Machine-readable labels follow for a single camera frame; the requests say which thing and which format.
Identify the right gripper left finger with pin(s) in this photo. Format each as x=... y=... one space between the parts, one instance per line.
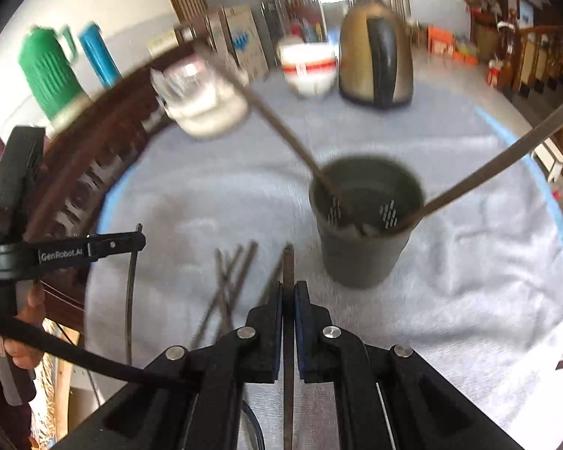
x=201 y=406

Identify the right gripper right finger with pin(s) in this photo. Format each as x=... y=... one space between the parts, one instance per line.
x=387 y=398

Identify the dark chopstick six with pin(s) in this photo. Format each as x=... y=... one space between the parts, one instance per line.
x=223 y=265

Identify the dark chopstick four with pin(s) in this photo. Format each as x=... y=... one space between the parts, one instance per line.
x=131 y=290

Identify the dark chopstick two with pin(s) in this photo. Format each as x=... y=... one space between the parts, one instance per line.
x=553 y=123

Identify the dark carved wooden sideboard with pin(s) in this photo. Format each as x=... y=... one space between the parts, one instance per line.
x=85 y=161

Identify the dark grey utensil holder cup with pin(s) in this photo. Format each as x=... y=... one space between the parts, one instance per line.
x=380 y=192

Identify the grey table cloth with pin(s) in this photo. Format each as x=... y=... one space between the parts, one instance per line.
x=477 y=290

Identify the green thermos jug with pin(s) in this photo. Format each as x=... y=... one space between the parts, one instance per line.
x=46 y=58

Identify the blue thermos flask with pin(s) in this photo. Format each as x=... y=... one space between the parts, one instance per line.
x=98 y=55

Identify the white basin with plastic bag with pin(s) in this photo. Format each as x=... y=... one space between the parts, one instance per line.
x=198 y=99

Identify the small white stool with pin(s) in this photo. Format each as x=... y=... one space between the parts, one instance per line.
x=549 y=156

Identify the red white stacked bowls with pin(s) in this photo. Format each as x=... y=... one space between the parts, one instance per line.
x=310 y=69

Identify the gold black electric kettle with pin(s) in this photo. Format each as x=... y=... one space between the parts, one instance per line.
x=376 y=64

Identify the wooden staircase railing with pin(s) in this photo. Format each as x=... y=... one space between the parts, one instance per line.
x=532 y=60

